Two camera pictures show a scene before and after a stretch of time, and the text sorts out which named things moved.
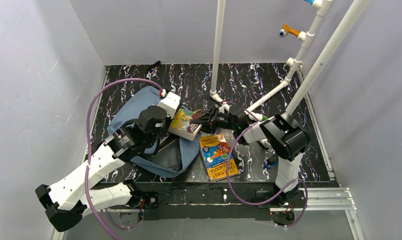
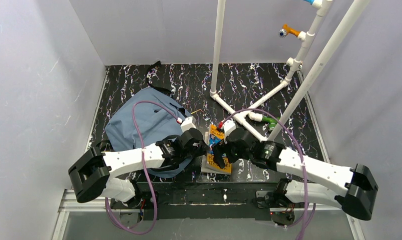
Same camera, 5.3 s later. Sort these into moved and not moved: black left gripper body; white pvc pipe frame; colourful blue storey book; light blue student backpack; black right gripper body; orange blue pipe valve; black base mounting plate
Moved: colourful blue storey book; light blue student backpack; black right gripper body; black left gripper body
Not moved: orange blue pipe valve; black base mounting plate; white pvc pipe frame
